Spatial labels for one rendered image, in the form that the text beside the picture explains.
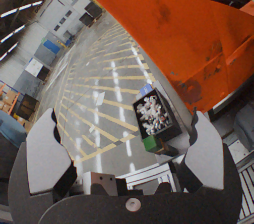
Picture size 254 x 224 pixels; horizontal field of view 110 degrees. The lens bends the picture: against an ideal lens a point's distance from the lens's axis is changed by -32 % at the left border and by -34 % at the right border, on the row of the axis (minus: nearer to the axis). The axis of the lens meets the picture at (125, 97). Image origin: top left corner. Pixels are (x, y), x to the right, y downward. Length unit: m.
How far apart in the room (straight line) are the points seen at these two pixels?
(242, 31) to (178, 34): 0.23
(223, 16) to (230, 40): 0.07
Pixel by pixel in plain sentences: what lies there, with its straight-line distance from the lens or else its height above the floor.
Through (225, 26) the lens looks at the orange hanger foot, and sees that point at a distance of 0.36.
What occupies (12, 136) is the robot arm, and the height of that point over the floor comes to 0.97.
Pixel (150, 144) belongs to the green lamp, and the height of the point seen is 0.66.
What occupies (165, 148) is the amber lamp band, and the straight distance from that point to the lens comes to 0.42.
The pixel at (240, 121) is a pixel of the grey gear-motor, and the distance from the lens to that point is 0.61.
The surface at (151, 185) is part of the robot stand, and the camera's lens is 0.87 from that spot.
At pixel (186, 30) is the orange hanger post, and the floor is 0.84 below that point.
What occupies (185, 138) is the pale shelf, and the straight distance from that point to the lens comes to 0.56.
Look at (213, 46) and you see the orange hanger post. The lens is 0.31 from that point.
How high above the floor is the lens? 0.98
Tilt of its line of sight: 38 degrees down
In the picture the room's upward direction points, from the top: 53 degrees counter-clockwise
